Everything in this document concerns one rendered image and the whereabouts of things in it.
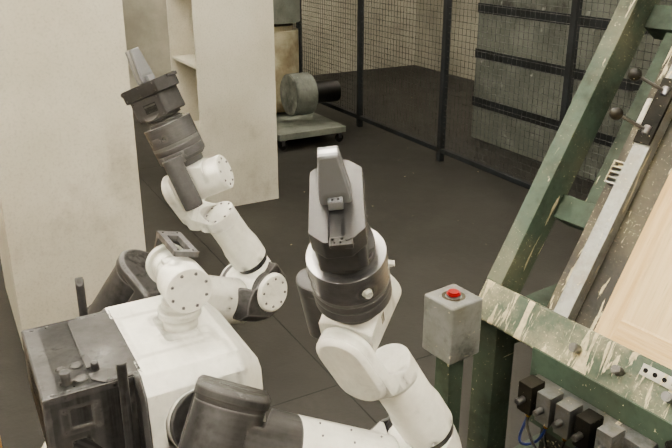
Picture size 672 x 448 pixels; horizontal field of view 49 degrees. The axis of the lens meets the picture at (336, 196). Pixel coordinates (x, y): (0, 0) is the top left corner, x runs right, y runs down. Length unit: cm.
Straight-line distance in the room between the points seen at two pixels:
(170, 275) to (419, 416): 38
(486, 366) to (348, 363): 157
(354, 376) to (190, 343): 30
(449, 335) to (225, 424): 128
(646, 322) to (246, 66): 374
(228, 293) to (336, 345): 60
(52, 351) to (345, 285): 50
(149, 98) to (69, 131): 212
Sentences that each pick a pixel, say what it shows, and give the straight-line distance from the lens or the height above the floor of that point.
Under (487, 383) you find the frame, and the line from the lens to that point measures 242.
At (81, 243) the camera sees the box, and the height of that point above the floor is 55.
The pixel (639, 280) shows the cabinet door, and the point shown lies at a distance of 212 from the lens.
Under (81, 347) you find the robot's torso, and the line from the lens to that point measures 110.
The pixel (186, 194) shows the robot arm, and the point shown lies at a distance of 130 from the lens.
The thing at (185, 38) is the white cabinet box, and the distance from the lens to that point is 569.
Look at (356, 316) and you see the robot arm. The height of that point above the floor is 152.
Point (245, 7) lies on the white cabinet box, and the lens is 520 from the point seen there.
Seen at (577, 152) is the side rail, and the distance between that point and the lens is 238.
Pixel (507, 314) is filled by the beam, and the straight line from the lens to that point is 225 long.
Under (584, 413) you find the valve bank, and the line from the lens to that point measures 203.
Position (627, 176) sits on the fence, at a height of 127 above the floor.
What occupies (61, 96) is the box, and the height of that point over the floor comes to 124.
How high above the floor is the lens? 191
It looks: 20 degrees down
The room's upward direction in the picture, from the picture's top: straight up
